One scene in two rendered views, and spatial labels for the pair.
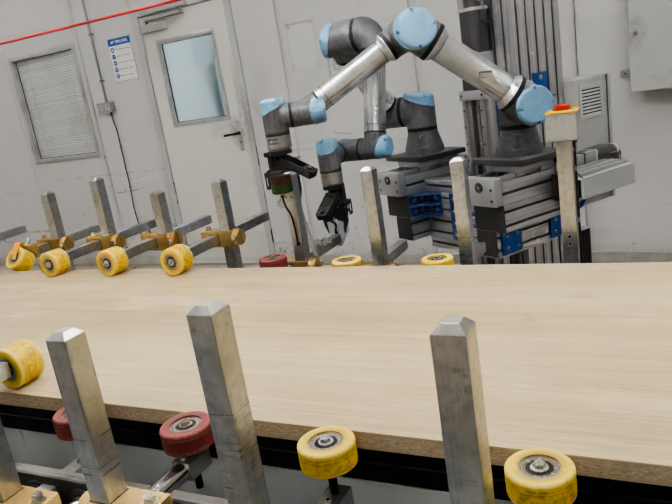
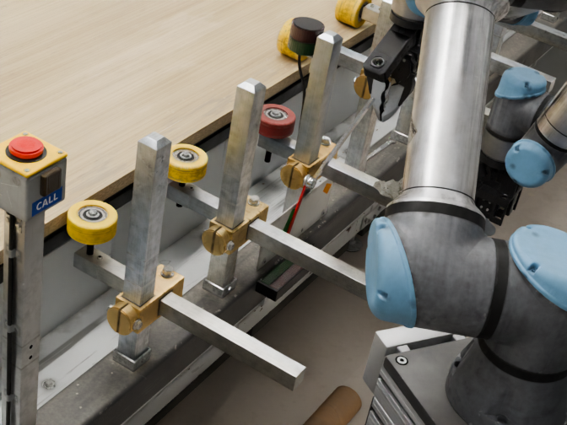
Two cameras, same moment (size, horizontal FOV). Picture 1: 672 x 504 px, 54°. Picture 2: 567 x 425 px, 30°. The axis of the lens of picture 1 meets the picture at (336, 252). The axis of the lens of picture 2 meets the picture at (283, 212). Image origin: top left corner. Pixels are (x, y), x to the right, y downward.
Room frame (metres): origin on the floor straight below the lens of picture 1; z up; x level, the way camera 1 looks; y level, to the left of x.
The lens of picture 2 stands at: (1.83, -1.62, 1.92)
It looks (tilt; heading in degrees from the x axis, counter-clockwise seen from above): 35 degrees down; 88
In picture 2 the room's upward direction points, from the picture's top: 11 degrees clockwise
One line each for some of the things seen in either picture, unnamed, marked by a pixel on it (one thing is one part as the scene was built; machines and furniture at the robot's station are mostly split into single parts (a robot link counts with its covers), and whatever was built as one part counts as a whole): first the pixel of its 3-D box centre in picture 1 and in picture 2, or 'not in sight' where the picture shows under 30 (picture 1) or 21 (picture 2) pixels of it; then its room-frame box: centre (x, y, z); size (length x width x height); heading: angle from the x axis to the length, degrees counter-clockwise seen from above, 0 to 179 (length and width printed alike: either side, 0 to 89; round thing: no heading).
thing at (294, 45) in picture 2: (282, 188); (305, 42); (1.87, 0.12, 1.10); 0.06 x 0.06 x 0.02
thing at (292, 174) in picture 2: (297, 267); (308, 163); (1.92, 0.12, 0.85); 0.14 x 0.06 x 0.05; 62
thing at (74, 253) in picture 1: (109, 239); (491, 12); (2.31, 0.78, 0.95); 0.50 x 0.04 x 0.04; 152
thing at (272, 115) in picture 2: (275, 275); (272, 137); (1.84, 0.18, 0.85); 0.08 x 0.08 x 0.11
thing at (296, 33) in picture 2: (280, 179); (307, 29); (1.87, 0.12, 1.12); 0.06 x 0.06 x 0.02
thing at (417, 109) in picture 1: (418, 109); not in sight; (2.61, -0.40, 1.21); 0.13 x 0.12 x 0.14; 59
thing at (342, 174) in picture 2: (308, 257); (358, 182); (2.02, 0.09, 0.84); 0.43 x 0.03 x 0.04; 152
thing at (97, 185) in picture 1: (112, 245); not in sight; (2.27, 0.76, 0.93); 0.04 x 0.04 x 0.48; 62
